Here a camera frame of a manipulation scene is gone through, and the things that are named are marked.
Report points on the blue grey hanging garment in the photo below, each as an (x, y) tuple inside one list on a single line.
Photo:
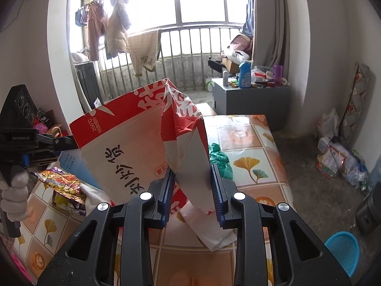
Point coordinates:
[(82, 16)]

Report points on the white spray can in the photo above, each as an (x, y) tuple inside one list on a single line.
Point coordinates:
[(225, 78)]

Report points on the hanging blue jeans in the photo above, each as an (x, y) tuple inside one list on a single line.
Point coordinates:
[(248, 12)]

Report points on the tan handbag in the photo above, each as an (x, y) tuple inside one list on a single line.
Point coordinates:
[(56, 132)]

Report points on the green crumpled cloth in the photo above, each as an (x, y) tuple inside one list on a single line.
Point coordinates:
[(220, 158)]

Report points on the purple snack packet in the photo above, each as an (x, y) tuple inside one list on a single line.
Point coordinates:
[(64, 184)]

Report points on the blue detergent bottle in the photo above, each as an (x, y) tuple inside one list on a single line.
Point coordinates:
[(245, 76)]

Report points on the red white paper bag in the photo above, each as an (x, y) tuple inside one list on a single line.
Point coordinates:
[(125, 143)]

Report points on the black rice cooker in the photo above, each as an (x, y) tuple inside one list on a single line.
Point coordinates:
[(370, 211)]

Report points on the beige puffer jacket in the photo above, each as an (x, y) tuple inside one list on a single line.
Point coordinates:
[(117, 26)]

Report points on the purple bottle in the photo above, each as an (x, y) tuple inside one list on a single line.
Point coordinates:
[(278, 74)]

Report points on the grey cabinet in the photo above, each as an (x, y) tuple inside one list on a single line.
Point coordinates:
[(247, 101)]

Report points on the dark metal frame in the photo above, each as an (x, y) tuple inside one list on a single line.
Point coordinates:
[(87, 80)]

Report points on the cardboard box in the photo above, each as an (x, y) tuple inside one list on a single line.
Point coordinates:
[(230, 64)]

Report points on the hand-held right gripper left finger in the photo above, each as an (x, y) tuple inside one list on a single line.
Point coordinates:
[(169, 190)]

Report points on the blue white carton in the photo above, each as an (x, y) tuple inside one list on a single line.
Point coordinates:
[(74, 163)]

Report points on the pink plastic bag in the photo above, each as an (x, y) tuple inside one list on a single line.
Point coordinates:
[(40, 126)]

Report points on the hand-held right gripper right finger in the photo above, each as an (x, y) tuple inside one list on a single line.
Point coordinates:
[(215, 196)]

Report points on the white plastic bag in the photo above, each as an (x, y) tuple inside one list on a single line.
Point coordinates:
[(327, 123)]

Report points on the blue plastic waste basket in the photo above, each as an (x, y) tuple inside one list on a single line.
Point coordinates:
[(342, 253)]

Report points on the white paper sheet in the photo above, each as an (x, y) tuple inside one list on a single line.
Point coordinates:
[(208, 232)]

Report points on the pink hanging garment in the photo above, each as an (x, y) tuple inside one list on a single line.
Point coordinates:
[(96, 29)]

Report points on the grey curtain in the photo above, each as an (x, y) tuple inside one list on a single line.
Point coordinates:
[(273, 20)]

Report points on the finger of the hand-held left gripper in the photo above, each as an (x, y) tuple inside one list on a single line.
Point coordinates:
[(59, 143)]

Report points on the person's left hand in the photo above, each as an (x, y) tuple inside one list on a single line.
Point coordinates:
[(15, 202)]

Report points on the pile of plastic packets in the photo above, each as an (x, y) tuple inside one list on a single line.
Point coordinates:
[(339, 161)]

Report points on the black case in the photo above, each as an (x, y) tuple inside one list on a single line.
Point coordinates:
[(215, 65)]

